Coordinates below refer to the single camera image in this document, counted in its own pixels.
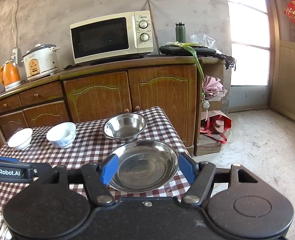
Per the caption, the small steel plate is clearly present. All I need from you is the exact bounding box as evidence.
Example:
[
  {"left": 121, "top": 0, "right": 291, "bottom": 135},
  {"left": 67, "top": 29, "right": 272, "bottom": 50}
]
[{"left": 110, "top": 140, "right": 178, "bottom": 193}]

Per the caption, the blue white porcelain bowl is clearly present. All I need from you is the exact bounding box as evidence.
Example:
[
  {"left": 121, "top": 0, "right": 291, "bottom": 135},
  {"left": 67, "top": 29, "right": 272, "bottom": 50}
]
[{"left": 46, "top": 122, "right": 77, "bottom": 149}]

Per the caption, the white rice cooker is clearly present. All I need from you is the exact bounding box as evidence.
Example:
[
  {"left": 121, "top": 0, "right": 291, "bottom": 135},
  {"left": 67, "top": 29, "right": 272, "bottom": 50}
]
[{"left": 22, "top": 44, "right": 60, "bottom": 81}]

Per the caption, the brown wooden kitchen cabinet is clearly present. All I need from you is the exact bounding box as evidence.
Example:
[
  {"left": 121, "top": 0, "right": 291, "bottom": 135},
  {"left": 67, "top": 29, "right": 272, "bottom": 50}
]
[{"left": 0, "top": 56, "right": 228, "bottom": 157}]

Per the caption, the steel bowl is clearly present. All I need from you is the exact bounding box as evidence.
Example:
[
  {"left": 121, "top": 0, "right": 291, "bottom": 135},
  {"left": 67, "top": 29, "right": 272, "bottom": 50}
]
[{"left": 102, "top": 113, "right": 147, "bottom": 143}]

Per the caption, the pink folded umbrella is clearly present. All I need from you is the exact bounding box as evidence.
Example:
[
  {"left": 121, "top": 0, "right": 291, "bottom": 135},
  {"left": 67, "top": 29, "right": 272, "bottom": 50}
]
[{"left": 203, "top": 75, "right": 227, "bottom": 99}]

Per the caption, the orange electric kettle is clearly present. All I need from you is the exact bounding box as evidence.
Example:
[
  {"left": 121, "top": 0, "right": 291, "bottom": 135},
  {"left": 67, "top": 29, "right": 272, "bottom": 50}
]
[{"left": 0, "top": 60, "right": 22, "bottom": 91}]

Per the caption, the white shallow bowl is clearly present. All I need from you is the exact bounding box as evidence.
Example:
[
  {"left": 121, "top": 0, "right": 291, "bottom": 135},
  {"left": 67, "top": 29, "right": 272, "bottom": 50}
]
[{"left": 8, "top": 128, "right": 33, "bottom": 151}]

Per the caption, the black tray on counter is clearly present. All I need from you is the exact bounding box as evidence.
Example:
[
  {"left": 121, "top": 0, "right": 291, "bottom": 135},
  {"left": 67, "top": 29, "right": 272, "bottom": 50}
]
[{"left": 159, "top": 45, "right": 216, "bottom": 57}]

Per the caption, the green thermos bottle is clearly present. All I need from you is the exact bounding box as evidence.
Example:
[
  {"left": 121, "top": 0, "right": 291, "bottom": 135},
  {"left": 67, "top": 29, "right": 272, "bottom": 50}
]
[{"left": 175, "top": 22, "right": 186, "bottom": 43}]

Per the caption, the green onion stalk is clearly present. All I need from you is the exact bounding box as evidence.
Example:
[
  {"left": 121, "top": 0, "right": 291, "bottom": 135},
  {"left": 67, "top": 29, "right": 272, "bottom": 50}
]
[{"left": 178, "top": 42, "right": 205, "bottom": 81}]

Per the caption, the cream microwave oven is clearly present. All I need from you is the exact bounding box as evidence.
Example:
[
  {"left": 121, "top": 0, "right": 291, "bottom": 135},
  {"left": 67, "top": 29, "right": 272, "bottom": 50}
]
[{"left": 70, "top": 10, "right": 153, "bottom": 64}]

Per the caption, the clear plastic bag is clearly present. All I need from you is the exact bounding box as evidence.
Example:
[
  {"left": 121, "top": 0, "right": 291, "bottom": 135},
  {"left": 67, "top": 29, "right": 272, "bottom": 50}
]
[{"left": 190, "top": 33, "right": 217, "bottom": 51}]

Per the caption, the red bag on floor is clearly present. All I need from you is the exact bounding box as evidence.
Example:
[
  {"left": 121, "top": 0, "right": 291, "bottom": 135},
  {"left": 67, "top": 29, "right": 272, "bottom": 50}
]
[{"left": 199, "top": 111, "right": 232, "bottom": 144}]

